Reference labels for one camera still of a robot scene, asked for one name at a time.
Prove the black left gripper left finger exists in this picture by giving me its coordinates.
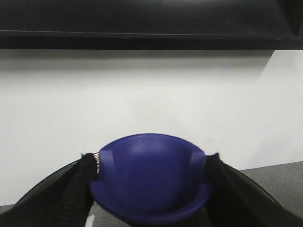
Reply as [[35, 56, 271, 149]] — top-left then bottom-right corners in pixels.
[[0, 153, 98, 227]]

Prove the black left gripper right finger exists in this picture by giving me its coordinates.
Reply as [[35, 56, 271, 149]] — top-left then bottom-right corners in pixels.
[[205, 153, 303, 227]]

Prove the blue knob pot lid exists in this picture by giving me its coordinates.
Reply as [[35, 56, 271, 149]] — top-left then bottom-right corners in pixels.
[[89, 133, 214, 225]]

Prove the black range hood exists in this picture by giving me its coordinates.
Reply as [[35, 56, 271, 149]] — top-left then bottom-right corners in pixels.
[[0, 0, 303, 50]]

